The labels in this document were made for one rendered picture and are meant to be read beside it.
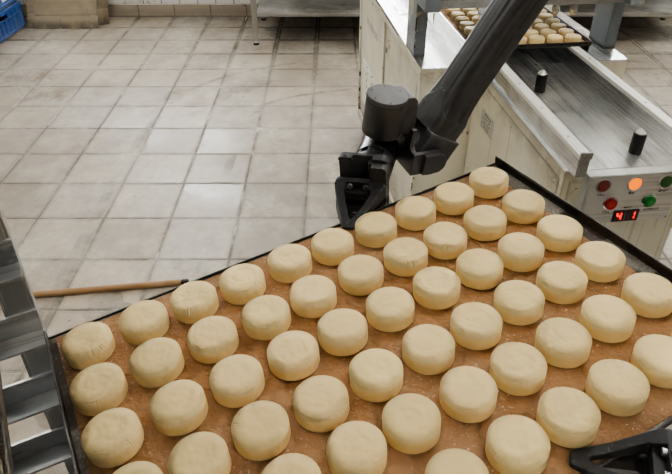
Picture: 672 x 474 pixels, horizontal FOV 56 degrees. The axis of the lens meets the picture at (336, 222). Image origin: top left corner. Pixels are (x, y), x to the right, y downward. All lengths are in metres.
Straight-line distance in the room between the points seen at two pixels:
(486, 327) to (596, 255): 0.17
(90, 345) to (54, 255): 2.19
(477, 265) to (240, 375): 0.28
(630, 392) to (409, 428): 0.19
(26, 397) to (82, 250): 2.07
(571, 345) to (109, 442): 0.42
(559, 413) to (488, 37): 0.51
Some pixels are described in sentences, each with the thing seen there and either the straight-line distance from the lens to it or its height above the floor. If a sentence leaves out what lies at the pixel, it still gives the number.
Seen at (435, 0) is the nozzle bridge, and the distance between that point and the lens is 2.07.
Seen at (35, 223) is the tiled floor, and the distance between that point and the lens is 3.10.
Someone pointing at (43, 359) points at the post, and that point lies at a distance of 0.78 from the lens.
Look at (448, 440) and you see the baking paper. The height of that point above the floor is 1.15.
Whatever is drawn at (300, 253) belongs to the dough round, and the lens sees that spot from 0.72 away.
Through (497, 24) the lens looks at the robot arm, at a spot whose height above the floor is 1.34.
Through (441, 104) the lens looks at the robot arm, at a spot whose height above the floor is 1.24.
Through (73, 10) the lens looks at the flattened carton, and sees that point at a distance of 5.65.
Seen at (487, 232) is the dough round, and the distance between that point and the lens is 0.75.
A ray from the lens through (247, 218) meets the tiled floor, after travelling 2.86.
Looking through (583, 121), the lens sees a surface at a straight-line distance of 1.89.
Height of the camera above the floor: 1.60
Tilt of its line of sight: 35 degrees down
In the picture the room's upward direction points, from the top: straight up
